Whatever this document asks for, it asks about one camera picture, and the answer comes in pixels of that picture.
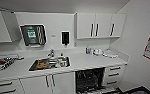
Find stainless steel dishwasher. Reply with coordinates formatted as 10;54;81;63
75;67;122;94

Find blue dish soap bottle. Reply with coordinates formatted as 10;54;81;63
85;46;90;55

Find small clear bottle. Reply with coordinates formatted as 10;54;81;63
88;48;93;55

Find chrome counter soap pump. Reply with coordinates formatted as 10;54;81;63
59;52;64;58

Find white cup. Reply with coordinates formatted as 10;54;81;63
58;58;65;66

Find chrome sink faucet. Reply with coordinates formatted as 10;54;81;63
47;48;56;58

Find stainless steel sink basin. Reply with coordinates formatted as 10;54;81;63
28;56;72;72

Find bowl with orange leftovers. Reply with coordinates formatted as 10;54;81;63
35;59;49;69

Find steel paper towel dispenser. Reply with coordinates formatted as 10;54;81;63
20;23;48;48

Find white wide drawer stack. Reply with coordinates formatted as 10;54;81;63
0;79;25;94

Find white wall outlet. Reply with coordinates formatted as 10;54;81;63
73;41;78;47

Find black wall soap dispenser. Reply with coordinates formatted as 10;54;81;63
60;30;71;46

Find black cabinet door handle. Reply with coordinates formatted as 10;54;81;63
95;23;100;38
90;23;95;38
109;22;115;37

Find white wall cabinet, three doors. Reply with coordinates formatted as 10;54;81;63
74;12;127;40

